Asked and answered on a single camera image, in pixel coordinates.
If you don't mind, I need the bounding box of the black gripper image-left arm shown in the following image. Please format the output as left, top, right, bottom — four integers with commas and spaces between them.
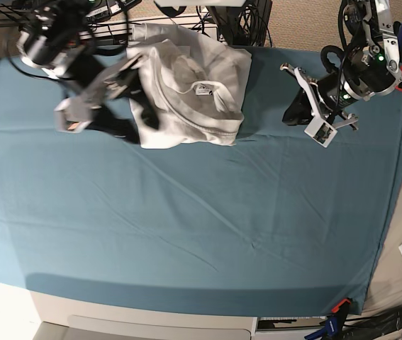
65, 56, 160, 144

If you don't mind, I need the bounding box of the white T-shirt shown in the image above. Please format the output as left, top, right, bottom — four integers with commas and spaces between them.
127, 23, 252, 149

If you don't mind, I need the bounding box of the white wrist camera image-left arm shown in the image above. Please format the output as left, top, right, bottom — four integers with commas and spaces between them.
54, 96, 92, 133

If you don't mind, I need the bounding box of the black gripper image-right arm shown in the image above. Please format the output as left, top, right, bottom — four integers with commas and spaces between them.
280, 63, 358, 131

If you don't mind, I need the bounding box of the orange blue clamp bottom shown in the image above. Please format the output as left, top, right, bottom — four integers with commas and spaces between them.
304, 298, 352, 340

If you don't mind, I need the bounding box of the teal table cloth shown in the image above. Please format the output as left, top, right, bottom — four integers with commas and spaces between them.
0, 47, 402, 317

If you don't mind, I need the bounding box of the black cable bundle top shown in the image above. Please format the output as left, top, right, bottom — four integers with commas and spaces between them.
207, 0, 274, 47

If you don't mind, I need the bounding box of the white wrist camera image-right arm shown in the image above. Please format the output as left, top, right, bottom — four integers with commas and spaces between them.
304, 117, 337, 148

